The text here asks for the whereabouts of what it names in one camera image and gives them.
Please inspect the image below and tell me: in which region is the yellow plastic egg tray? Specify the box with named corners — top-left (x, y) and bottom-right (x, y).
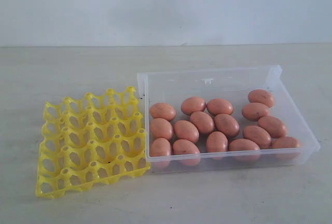
top-left (35, 86), bottom-right (150, 199)

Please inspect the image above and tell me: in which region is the clear plastic box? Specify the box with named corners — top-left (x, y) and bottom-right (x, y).
top-left (137, 65), bottom-right (320, 173)

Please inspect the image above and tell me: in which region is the brown egg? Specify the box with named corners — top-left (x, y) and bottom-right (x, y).
top-left (242, 103), bottom-right (270, 121)
top-left (149, 102), bottom-right (176, 121)
top-left (190, 111), bottom-right (215, 134)
top-left (206, 98), bottom-right (234, 116)
top-left (213, 114), bottom-right (240, 137)
top-left (150, 137), bottom-right (172, 169)
top-left (206, 131), bottom-right (228, 152)
top-left (247, 89), bottom-right (275, 108)
top-left (257, 116), bottom-right (287, 138)
top-left (181, 96), bottom-right (206, 116)
top-left (150, 118), bottom-right (174, 140)
top-left (228, 138), bottom-right (260, 162)
top-left (174, 120), bottom-right (199, 144)
top-left (243, 125), bottom-right (272, 149)
top-left (271, 136), bottom-right (301, 160)
top-left (173, 139), bottom-right (201, 166)

